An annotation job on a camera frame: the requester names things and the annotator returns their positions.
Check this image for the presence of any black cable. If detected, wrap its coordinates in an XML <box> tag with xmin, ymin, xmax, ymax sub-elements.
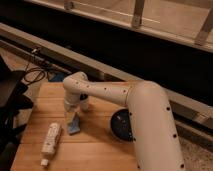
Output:
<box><xmin>22</xmin><ymin>46</ymin><xmax>54</xmax><ymax>85</ymax></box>

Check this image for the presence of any blue object on floor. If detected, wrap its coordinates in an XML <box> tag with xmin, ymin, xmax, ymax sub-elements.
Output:
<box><xmin>50</xmin><ymin>73</ymin><xmax>65</xmax><ymax>82</ymax></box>

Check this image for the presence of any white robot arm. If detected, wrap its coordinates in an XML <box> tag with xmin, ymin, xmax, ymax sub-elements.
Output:
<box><xmin>63</xmin><ymin>72</ymin><xmax>186</xmax><ymax>171</ymax></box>

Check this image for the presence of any black chair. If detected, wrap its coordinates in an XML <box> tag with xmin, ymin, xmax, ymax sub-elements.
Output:
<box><xmin>0</xmin><ymin>55</ymin><xmax>33</xmax><ymax>171</ymax></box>

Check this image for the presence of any white plastic bottle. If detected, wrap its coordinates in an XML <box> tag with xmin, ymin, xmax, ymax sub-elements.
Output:
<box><xmin>41</xmin><ymin>122</ymin><xmax>62</xmax><ymax>167</ymax></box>

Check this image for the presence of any black round bowl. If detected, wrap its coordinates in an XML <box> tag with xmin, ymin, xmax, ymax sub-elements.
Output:
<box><xmin>110</xmin><ymin>109</ymin><xmax>133</xmax><ymax>141</ymax></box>

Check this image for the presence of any white cup with black inside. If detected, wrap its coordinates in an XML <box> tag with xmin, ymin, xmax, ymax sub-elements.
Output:
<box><xmin>80</xmin><ymin>94</ymin><xmax>89</xmax><ymax>111</ymax></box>

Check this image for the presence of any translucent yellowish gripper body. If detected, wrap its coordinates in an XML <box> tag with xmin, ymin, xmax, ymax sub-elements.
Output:
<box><xmin>64</xmin><ymin>101</ymin><xmax>78</xmax><ymax>125</ymax></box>

